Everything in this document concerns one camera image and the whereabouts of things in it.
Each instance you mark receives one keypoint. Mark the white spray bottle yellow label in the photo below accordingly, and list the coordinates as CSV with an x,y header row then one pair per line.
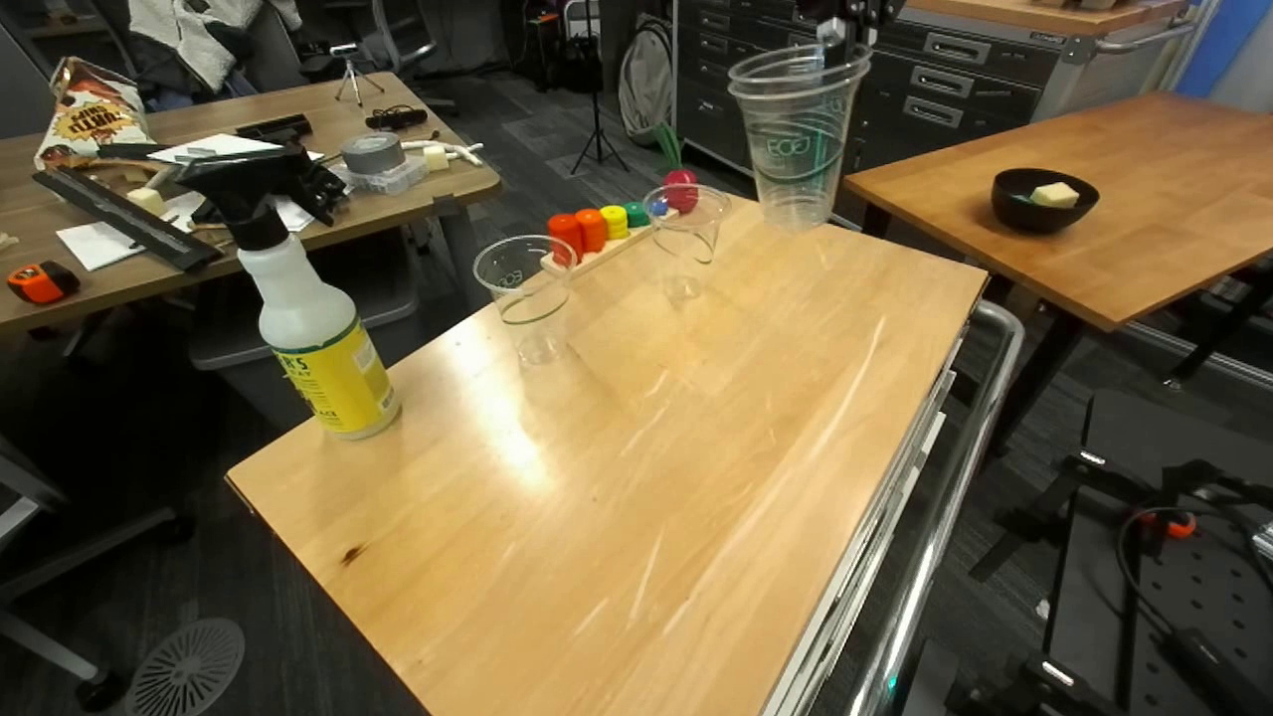
x,y
310,330

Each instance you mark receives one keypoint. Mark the rainbow coloured toy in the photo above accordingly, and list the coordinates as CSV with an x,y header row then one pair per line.
x,y
615,248

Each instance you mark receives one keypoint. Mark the orange tape measure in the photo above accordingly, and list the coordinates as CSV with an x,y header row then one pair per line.
x,y
40,282

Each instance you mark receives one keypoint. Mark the black pegboard plate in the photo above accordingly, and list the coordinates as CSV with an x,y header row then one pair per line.
x,y
1195,611

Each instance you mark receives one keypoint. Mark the small green floor item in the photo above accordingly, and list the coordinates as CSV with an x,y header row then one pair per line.
x,y
664,143

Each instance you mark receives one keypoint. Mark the pale yellow food piece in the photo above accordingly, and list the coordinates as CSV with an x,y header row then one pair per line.
x,y
1054,195

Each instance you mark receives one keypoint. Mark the small black device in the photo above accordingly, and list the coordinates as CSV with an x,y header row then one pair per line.
x,y
396,118

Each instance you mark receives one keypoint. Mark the black tripod stand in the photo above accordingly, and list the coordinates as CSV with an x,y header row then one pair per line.
x,y
597,82

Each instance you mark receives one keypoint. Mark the orange toy block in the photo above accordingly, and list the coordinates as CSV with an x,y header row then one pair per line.
x,y
589,227

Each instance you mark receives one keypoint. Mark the printed snack bag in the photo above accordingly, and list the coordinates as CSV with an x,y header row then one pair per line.
x,y
91,122

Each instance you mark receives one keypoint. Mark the long black bar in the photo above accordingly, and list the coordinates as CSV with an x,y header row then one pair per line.
x,y
119,220

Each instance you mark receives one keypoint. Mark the red toy ball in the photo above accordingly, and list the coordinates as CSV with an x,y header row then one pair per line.
x,y
680,190

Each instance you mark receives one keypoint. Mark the clear plastic cup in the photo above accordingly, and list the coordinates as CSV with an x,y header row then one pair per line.
x,y
521,282
688,258

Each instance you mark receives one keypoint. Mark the white round floor fan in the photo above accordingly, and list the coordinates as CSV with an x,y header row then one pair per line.
x,y
646,74

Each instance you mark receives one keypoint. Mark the clear cup with green logo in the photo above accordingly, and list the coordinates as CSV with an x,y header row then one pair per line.
x,y
798,171

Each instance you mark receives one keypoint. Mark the white paper sheet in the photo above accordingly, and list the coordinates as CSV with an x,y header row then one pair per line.
x,y
200,147

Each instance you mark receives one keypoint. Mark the white paper card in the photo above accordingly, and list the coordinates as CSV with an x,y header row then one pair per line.
x,y
97,243

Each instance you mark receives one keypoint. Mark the green toy block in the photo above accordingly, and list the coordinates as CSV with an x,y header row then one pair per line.
x,y
639,212

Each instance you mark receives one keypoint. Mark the yellow toy block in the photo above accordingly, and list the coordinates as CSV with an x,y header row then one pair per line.
x,y
615,220

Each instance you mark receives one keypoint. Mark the blue toy block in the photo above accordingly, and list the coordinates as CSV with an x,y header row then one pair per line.
x,y
655,209

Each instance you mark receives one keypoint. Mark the wooden table with black legs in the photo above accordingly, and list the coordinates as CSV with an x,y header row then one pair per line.
x,y
1168,199

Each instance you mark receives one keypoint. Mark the round grey perforated disc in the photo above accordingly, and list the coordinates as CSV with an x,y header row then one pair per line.
x,y
184,668

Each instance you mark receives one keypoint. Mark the blue panel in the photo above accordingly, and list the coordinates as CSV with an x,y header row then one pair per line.
x,y
1234,42

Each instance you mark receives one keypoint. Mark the grey metal cart frame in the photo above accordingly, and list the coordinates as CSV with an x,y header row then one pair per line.
x,y
878,542

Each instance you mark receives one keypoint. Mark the dark office chair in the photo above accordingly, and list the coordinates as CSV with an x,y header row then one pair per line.
x,y
270,54

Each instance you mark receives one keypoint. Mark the red toy block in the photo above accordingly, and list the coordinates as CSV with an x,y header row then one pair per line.
x,y
565,236

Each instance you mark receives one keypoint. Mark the light wooden office desk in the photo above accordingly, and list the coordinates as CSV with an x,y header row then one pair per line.
x,y
400,199

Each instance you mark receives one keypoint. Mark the flat black item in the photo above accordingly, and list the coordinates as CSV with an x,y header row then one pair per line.
x,y
270,129

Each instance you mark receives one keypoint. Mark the grey chair base leg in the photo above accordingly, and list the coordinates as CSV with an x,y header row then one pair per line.
x,y
81,557

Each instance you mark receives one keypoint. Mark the grey round container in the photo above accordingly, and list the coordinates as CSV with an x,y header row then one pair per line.
x,y
374,154

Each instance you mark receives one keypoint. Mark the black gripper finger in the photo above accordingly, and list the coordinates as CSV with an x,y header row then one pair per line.
x,y
878,20
830,20

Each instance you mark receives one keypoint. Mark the grey white jacket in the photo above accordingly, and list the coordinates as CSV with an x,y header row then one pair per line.
x,y
200,42

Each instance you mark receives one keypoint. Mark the black bowl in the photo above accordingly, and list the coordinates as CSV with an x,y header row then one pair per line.
x,y
1044,220

